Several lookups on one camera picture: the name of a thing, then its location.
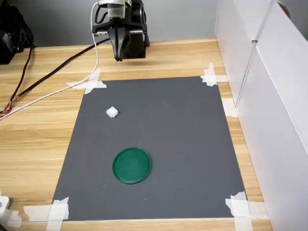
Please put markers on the white partition panel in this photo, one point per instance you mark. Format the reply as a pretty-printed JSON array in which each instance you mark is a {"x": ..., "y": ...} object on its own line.
[
  {"x": 276, "y": 120},
  {"x": 235, "y": 36}
]

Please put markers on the black bag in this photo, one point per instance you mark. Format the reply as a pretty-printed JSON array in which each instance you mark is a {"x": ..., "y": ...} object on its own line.
[{"x": 12, "y": 31}]

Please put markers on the round green lid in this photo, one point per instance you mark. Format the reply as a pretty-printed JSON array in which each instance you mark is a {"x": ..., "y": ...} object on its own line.
[{"x": 132, "y": 166}]

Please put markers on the white partition joint strip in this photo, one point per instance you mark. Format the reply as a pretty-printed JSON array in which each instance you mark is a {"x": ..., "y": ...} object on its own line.
[{"x": 247, "y": 72}]

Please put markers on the white tape patch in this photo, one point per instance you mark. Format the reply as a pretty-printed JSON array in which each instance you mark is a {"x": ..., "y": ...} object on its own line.
[
  {"x": 12, "y": 217},
  {"x": 56, "y": 213},
  {"x": 211, "y": 78},
  {"x": 241, "y": 208},
  {"x": 77, "y": 84},
  {"x": 229, "y": 108}
]

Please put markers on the small white bracket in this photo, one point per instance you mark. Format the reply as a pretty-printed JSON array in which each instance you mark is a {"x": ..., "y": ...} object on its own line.
[{"x": 3, "y": 204}]

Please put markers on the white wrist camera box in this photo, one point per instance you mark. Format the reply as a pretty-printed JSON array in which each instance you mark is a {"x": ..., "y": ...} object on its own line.
[{"x": 116, "y": 12}]

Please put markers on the small white plastic terminal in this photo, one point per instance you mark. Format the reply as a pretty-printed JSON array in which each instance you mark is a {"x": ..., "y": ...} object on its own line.
[{"x": 112, "y": 112}]

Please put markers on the dark grey mat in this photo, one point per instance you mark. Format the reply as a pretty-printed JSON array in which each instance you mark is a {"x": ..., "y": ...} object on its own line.
[{"x": 156, "y": 134}]

